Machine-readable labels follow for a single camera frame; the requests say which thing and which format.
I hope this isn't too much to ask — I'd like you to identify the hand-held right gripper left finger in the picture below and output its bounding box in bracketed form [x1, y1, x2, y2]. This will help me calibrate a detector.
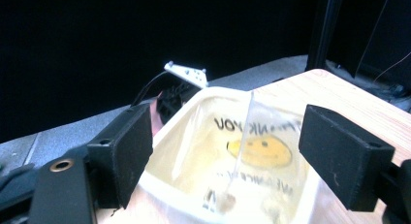
[86, 102, 155, 209]

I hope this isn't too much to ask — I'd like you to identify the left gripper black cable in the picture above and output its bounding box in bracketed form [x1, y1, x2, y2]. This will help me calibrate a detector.
[130, 70, 170, 108]

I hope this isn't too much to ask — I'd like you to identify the black metal stand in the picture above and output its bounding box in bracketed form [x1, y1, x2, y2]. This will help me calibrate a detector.
[304, 0, 361, 80]

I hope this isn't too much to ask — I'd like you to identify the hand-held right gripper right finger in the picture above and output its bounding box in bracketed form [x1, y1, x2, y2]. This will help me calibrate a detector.
[298, 104, 396, 213]

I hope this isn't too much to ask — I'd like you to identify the white square bin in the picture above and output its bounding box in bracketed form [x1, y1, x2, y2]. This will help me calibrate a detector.
[138, 85, 328, 224]

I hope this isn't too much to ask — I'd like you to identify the clear bag with yellow smiley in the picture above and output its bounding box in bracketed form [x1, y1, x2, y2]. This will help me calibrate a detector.
[144, 93, 313, 224]

